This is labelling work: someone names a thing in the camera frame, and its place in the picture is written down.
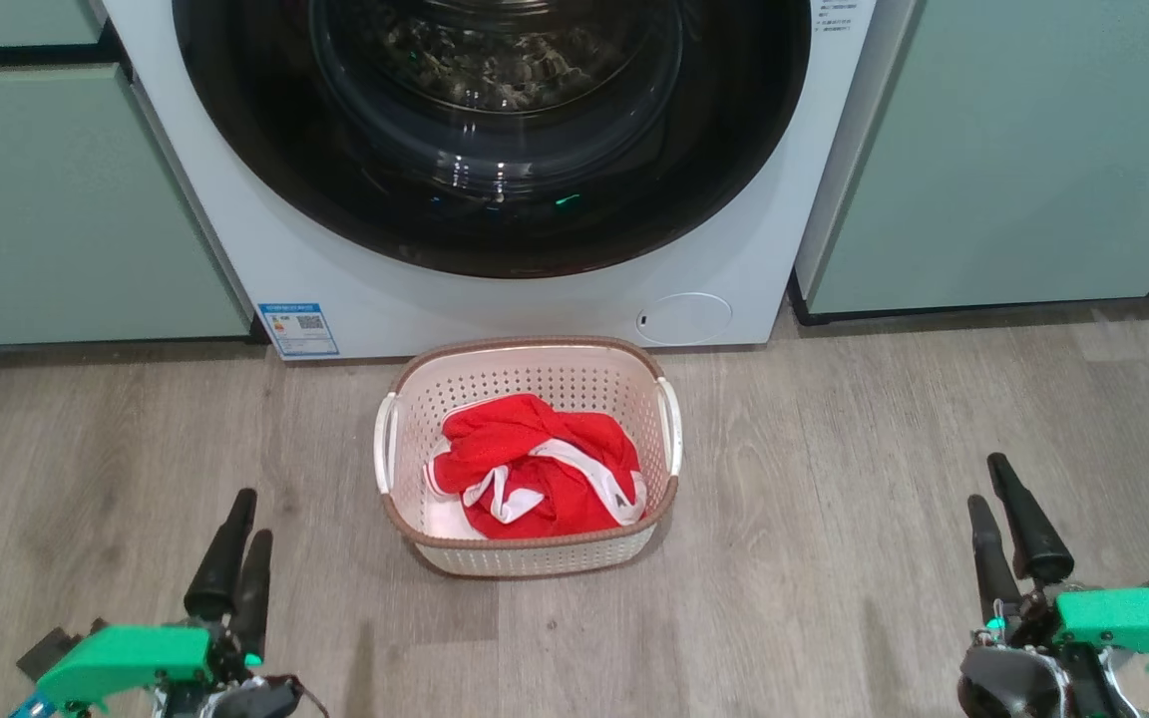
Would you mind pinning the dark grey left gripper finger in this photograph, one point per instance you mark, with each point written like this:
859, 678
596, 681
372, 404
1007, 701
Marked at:
220, 558
253, 598

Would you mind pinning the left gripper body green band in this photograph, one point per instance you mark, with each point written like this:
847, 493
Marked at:
126, 658

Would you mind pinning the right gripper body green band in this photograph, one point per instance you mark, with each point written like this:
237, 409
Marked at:
1123, 618

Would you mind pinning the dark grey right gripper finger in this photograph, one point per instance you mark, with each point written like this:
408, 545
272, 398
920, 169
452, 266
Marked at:
991, 563
1033, 534

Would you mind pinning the red garment with white trim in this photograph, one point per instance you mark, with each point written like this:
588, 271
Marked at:
574, 499
505, 424

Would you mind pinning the round black glass washer door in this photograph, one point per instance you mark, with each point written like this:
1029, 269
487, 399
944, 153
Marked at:
634, 199

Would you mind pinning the white front-load washing machine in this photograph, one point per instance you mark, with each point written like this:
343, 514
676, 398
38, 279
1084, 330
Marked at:
335, 289

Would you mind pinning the white printed instruction label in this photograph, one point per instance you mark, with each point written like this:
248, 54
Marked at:
839, 18

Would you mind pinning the steel washing machine drum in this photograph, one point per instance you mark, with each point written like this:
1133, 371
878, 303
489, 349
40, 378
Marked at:
495, 60

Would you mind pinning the blue energy label sticker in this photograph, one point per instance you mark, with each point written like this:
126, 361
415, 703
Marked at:
298, 329

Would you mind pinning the beige perforated plastic laundry basket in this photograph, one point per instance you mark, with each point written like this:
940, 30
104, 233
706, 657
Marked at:
535, 374

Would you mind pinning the pale green tall cabinet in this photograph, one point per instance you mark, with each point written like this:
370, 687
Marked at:
1013, 150

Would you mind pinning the pale green cabinet with drawer gap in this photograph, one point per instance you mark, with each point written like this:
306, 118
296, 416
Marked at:
66, 199

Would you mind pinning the round white filter cover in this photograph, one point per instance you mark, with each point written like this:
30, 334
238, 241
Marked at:
684, 319

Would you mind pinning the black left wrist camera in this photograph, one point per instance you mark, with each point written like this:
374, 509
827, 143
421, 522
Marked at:
46, 653

